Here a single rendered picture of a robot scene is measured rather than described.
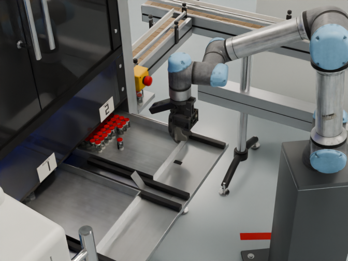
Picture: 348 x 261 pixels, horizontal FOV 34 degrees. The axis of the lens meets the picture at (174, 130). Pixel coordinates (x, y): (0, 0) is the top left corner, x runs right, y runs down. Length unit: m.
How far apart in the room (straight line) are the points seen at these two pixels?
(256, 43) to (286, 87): 1.68
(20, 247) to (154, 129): 1.30
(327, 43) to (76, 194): 0.93
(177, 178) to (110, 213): 0.27
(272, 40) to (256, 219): 1.37
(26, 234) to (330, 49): 1.06
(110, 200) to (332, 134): 0.75
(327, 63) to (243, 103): 1.28
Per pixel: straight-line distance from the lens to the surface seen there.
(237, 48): 1.89
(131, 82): 2.15
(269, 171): 3.28
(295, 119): 2.88
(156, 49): 2.52
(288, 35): 1.85
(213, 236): 2.93
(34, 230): 0.94
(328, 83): 1.77
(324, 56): 1.69
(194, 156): 2.03
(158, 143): 2.09
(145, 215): 1.84
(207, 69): 1.81
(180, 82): 1.84
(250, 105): 2.93
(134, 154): 2.05
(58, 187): 1.97
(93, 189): 1.94
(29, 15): 1.51
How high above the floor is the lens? 2.23
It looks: 39 degrees down
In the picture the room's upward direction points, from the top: 2 degrees counter-clockwise
